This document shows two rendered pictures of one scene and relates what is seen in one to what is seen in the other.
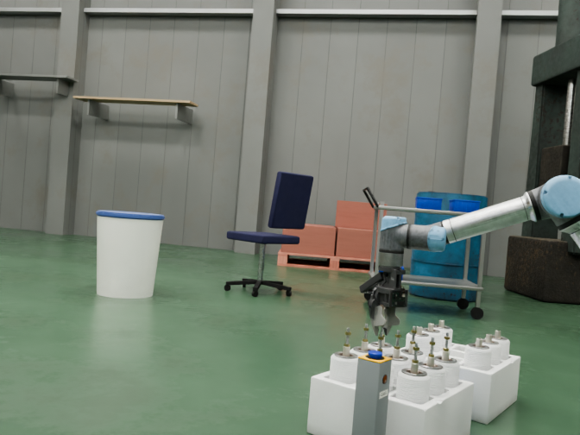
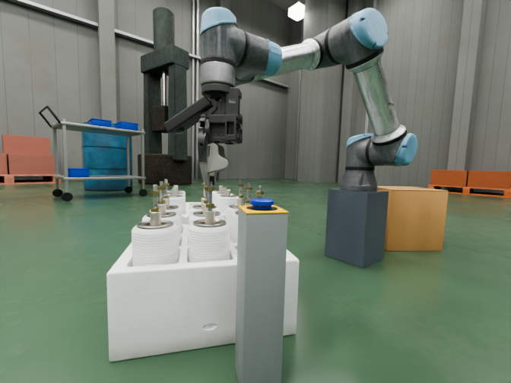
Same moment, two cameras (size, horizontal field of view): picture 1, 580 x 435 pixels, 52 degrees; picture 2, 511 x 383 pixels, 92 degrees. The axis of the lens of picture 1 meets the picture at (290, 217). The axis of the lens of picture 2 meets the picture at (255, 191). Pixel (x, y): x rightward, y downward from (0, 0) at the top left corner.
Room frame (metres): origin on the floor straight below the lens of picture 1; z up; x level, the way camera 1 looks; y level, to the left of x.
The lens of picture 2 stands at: (1.37, 0.07, 0.38)
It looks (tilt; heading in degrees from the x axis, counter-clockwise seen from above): 5 degrees down; 309
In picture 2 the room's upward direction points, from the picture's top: 2 degrees clockwise
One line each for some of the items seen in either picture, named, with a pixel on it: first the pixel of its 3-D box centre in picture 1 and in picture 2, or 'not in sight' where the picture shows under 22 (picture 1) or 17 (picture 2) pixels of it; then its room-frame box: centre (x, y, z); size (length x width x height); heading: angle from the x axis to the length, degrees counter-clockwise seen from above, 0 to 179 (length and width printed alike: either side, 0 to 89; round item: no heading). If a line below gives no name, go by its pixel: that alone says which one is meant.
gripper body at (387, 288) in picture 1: (389, 286); (220, 117); (1.79, -0.32, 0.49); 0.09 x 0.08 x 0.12; 30
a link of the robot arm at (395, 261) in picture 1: (391, 260); (217, 80); (1.80, -0.32, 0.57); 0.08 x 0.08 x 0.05
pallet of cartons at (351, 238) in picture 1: (335, 233); (4, 158); (7.50, -0.59, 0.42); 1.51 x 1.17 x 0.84; 77
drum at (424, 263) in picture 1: (447, 244); (108, 157); (5.44, -1.47, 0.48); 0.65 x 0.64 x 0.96; 78
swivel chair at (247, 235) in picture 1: (265, 231); not in sight; (4.78, 0.19, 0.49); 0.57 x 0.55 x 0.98; 67
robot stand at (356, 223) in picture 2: not in sight; (356, 223); (1.69, -1.04, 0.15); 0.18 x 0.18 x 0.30; 77
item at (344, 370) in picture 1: (343, 383); (156, 264); (1.88, -0.21, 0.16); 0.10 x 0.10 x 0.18
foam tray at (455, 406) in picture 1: (392, 406); (206, 270); (1.90, -0.38, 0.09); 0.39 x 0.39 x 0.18; 53
